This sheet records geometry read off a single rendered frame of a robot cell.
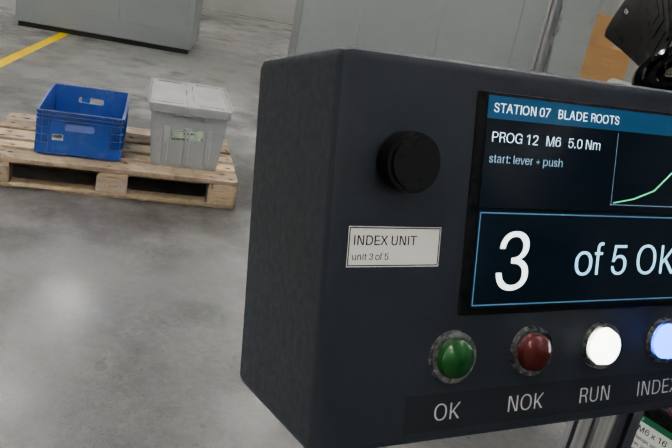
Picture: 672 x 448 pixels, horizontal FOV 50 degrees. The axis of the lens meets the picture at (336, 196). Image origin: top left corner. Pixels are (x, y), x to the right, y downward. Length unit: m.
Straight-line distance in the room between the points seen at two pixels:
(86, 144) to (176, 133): 0.43
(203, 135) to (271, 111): 3.27
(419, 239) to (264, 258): 0.09
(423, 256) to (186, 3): 7.65
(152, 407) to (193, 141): 1.79
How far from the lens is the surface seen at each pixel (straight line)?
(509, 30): 6.75
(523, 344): 0.39
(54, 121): 3.67
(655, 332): 0.46
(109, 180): 3.62
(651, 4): 1.43
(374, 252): 0.33
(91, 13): 8.13
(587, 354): 0.43
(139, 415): 2.16
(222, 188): 3.63
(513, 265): 0.38
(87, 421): 2.14
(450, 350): 0.36
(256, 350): 0.41
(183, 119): 3.63
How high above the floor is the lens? 1.29
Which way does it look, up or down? 18 degrees down
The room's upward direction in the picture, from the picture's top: 11 degrees clockwise
